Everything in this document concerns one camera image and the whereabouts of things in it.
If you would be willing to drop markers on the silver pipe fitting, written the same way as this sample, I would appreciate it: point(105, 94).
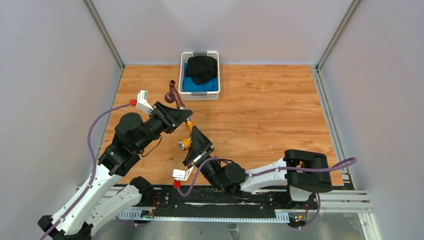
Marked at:
point(187, 113)

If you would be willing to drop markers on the white plastic basket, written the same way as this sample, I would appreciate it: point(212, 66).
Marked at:
point(197, 96)

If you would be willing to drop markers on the yellow brass faucet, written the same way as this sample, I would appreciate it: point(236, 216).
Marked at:
point(187, 137)

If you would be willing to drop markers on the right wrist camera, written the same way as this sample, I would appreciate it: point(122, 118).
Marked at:
point(182, 175)

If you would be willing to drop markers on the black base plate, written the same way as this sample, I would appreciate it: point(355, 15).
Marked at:
point(207, 203)

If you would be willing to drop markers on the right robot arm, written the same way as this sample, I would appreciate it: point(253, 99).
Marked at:
point(303, 172)

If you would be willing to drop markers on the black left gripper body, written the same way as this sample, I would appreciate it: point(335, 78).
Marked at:
point(163, 118)

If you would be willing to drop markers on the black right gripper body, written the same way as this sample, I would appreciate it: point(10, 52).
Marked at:
point(200, 153)

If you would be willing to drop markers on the aluminium frame rail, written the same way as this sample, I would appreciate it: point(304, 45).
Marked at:
point(336, 201)

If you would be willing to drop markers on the blue cloth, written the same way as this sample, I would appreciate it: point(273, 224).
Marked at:
point(188, 85)

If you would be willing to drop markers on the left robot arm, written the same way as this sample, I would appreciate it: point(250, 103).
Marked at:
point(82, 216)

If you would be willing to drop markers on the brown faucet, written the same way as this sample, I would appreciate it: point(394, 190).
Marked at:
point(173, 96)

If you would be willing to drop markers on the black cloth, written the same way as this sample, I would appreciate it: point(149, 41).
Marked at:
point(202, 68)

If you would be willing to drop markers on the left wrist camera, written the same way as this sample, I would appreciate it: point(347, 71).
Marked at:
point(142, 102)

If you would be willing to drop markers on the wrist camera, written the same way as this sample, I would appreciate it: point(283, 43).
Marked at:
point(182, 175)
point(142, 102)

